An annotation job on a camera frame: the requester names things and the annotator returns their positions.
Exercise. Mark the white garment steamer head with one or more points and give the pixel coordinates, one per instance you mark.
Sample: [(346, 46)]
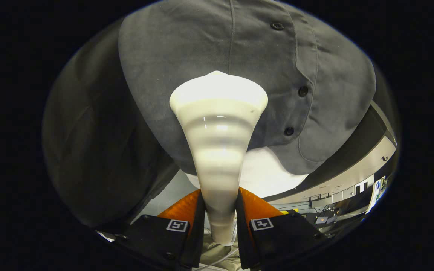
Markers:
[(219, 143)]

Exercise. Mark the white desk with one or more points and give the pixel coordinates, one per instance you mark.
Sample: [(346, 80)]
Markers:
[(377, 190)]

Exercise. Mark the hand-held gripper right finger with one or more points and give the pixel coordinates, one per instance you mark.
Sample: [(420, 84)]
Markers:
[(243, 237)]

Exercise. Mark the grey cabinet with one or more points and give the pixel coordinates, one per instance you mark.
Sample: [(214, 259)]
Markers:
[(352, 169)]

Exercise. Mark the grey button shirt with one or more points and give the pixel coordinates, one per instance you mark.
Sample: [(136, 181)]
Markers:
[(202, 49)]

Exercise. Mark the white mannequin torso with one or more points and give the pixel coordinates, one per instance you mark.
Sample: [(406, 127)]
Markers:
[(273, 177)]

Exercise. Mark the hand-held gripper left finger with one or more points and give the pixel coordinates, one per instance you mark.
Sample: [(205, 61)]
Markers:
[(196, 237)]

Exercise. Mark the black electronics clutter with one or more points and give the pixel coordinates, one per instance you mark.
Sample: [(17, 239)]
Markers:
[(324, 218)]

